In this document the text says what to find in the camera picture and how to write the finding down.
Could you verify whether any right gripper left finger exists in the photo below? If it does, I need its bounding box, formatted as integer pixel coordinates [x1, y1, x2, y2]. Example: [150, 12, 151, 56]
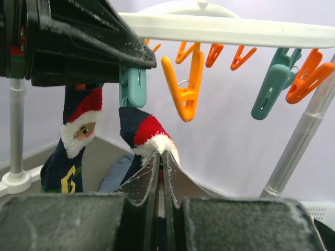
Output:
[115, 152, 160, 250]

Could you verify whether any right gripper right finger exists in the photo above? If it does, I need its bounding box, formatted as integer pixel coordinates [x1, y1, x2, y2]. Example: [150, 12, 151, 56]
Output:
[162, 151, 217, 250]

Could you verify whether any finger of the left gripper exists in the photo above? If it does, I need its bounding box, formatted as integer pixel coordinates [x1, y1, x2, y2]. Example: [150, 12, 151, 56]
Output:
[25, 1, 157, 86]
[1, 1, 26, 78]

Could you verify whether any santa sock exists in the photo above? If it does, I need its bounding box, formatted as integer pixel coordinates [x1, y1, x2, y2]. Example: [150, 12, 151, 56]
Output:
[40, 83, 103, 193]
[118, 106, 181, 218]

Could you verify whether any white round clip hanger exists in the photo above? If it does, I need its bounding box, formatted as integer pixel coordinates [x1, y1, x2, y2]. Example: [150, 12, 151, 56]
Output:
[119, 1, 334, 48]

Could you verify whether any blue cloth on floor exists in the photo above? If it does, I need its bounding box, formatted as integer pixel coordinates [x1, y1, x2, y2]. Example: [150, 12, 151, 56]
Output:
[98, 154, 134, 193]

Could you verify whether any teal clothespin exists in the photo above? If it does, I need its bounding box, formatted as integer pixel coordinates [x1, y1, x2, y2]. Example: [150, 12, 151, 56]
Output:
[119, 66, 147, 108]

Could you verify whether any orange clothespin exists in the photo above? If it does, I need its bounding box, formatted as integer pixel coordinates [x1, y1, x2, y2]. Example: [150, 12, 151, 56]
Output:
[161, 42, 204, 122]

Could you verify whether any white metal drying rack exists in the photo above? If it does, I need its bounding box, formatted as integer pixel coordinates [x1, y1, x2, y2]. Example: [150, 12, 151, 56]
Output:
[1, 49, 334, 197]

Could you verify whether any white plastic laundry basket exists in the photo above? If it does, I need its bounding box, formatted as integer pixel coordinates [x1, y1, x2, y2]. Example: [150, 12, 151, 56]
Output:
[301, 201, 334, 225]

